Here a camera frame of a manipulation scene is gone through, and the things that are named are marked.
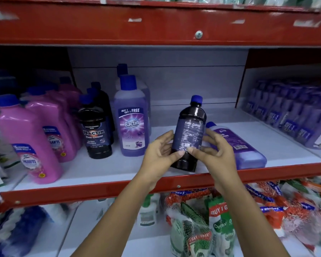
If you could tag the person's left hand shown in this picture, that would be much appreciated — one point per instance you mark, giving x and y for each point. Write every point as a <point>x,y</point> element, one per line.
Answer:
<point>156,157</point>

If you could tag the person's right hand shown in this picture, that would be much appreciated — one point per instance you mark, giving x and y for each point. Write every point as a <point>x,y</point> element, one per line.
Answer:
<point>219,160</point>

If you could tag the person's left thumb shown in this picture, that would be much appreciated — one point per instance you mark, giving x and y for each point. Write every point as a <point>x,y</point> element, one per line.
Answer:
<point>176,157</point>

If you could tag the person's right thumb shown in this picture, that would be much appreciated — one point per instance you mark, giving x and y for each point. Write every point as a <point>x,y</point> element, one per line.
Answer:
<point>199,154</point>

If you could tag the dark bottle with purple label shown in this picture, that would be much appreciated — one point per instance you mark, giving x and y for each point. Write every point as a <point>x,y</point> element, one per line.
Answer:
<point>190,123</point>

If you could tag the person's left forearm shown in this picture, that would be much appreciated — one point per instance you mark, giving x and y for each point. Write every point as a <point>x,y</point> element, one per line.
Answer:
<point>115,219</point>

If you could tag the person's right forearm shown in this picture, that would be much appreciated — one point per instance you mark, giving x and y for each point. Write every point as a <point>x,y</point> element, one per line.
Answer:
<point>251,227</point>

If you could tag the purple floor cleaner bottle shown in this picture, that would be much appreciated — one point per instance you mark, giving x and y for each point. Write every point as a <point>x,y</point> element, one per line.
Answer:
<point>131,120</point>
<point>243,149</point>
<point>144,88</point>

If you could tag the white hand wash bottle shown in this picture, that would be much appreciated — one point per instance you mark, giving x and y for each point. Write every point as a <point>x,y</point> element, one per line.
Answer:
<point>148,211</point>

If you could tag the netted green refill pouches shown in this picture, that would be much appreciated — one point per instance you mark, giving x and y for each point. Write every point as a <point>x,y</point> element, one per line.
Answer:
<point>198,230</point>

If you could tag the grey back panel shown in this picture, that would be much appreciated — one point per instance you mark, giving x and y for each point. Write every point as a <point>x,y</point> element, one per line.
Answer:
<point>176,77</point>

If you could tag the black floor cleaner bottle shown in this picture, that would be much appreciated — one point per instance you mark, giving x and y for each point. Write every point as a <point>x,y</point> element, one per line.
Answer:
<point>92,91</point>
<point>104,97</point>
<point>96,133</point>

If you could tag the row of small purple bottles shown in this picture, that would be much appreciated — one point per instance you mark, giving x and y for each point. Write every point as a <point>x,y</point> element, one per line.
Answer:
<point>291,115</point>

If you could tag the pile of netted soap packs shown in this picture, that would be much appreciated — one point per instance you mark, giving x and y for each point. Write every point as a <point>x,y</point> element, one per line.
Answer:
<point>291,211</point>

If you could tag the silver bolt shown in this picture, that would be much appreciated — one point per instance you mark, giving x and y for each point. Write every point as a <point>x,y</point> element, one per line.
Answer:
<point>198,34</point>

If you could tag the pink cleaner bottle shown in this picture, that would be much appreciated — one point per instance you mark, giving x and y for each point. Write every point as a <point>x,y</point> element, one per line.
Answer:
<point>24,141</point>
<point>63,100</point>
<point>53,123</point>
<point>71,89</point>

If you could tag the red metal shelf rack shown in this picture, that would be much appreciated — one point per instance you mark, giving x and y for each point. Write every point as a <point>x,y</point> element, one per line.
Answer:
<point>149,24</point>

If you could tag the blue and white packets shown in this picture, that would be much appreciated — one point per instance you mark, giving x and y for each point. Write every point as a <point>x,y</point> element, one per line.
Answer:
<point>13,232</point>

